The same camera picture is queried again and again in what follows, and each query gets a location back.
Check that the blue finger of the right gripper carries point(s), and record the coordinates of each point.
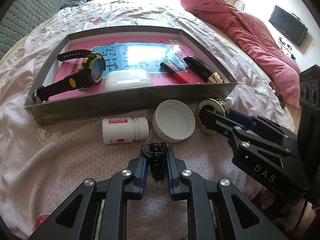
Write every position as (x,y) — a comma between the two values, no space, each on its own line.
(241,119)
(220,124)

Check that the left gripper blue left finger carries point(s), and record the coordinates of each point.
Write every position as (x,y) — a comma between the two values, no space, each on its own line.
(97,209)

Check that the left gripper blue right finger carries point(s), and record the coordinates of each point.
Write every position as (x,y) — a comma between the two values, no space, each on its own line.
(216,209)

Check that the silver metal drain fitting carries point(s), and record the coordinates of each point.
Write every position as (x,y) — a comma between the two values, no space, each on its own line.
(216,106)

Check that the red black lighter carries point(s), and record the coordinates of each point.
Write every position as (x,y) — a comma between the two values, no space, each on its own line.
(178,73)

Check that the white earbuds case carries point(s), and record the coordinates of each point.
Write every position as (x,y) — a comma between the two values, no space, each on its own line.
(127,79)

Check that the white pill bottle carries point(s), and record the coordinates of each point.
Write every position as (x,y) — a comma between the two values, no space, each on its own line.
(124,129)

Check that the white plastic jar lid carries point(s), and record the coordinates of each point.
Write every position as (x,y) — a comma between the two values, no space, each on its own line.
(173,121)

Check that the black gold lipstick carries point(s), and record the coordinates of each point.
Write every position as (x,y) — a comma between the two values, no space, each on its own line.
(202,70)

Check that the red quilted blanket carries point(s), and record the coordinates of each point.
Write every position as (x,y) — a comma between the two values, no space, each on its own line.
(253,37)

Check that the pink patterned bed sheet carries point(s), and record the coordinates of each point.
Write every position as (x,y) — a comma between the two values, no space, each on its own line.
(41,166)

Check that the black yellow digital watch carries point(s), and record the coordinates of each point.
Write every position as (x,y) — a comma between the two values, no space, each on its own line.
(88,74)

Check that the grey cardboard box tray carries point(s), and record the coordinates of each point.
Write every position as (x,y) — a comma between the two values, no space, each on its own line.
(94,102)

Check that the pink blue book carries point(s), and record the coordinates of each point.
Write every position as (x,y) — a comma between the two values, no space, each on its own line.
(139,53)

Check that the grey quilted headboard cover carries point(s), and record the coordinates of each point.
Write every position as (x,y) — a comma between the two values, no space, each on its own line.
(23,16)

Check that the black wall television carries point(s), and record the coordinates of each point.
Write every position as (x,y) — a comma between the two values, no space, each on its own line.
(289,25)

